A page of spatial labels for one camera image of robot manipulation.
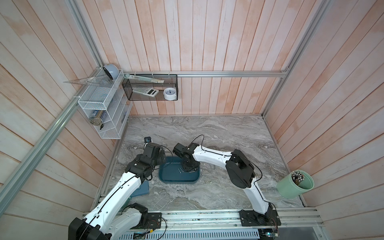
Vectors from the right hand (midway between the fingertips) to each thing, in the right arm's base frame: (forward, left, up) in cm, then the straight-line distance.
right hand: (188, 167), depth 93 cm
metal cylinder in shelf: (+12, +47, +34) cm, 59 cm away
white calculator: (+41, +29, +28) cm, 57 cm away
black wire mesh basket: (+49, +28, +26) cm, 62 cm away
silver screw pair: (-3, +6, +1) cm, 6 cm away
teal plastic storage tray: (-4, +10, +1) cm, 11 cm away
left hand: (-1, +19, +15) cm, 24 cm away
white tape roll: (+37, +13, +29) cm, 48 cm away
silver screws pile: (-4, -2, +3) cm, 6 cm away
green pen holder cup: (-14, -54, +13) cm, 57 cm away
